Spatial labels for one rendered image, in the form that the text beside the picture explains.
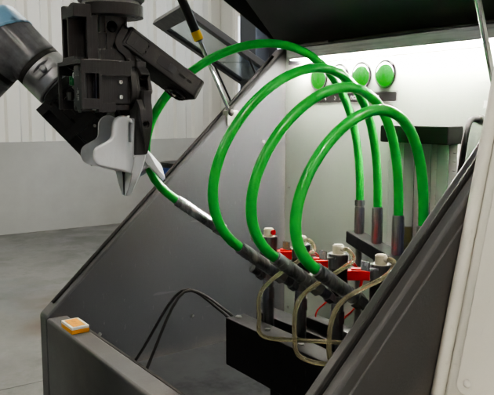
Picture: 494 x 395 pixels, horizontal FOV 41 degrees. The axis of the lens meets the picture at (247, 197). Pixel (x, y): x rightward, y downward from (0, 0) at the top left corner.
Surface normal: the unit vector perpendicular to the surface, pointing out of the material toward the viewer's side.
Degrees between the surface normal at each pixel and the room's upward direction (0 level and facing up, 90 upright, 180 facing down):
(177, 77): 88
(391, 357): 90
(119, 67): 90
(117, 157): 93
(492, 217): 76
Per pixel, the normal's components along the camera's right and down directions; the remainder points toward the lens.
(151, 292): 0.58, 0.11
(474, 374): -0.79, -0.17
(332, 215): -0.82, 0.07
